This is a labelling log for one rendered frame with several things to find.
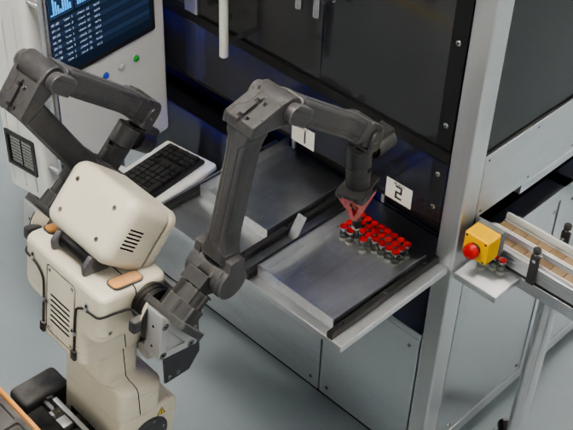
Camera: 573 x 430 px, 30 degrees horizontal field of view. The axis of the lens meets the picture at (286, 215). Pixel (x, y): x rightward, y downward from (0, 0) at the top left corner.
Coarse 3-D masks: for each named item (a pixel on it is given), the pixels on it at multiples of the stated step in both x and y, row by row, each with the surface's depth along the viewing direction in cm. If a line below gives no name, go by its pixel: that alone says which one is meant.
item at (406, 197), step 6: (390, 180) 272; (390, 186) 273; (402, 186) 270; (390, 192) 274; (402, 192) 271; (408, 192) 269; (402, 198) 272; (408, 198) 270; (402, 204) 273; (408, 204) 271
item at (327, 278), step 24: (336, 216) 281; (312, 240) 277; (336, 240) 278; (264, 264) 267; (288, 264) 270; (312, 264) 270; (336, 264) 271; (360, 264) 271; (384, 264) 271; (408, 264) 272; (288, 288) 259; (312, 288) 264; (336, 288) 264; (360, 288) 264; (384, 288) 262; (312, 312) 256; (336, 312) 257
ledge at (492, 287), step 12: (468, 264) 273; (456, 276) 270; (468, 276) 269; (480, 276) 269; (492, 276) 269; (504, 276) 270; (516, 276) 270; (480, 288) 266; (492, 288) 266; (504, 288) 266; (492, 300) 265
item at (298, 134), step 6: (294, 126) 291; (294, 132) 292; (300, 132) 290; (306, 132) 288; (312, 132) 286; (294, 138) 293; (300, 138) 291; (306, 138) 289; (312, 138) 287; (306, 144) 290; (312, 144) 289; (312, 150) 290
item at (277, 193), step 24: (288, 144) 310; (264, 168) 301; (288, 168) 302; (312, 168) 302; (216, 192) 292; (264, 192) 293; (288, 192) 293; (312, 192) 293; (264, 216) 285; (288, 216) 280
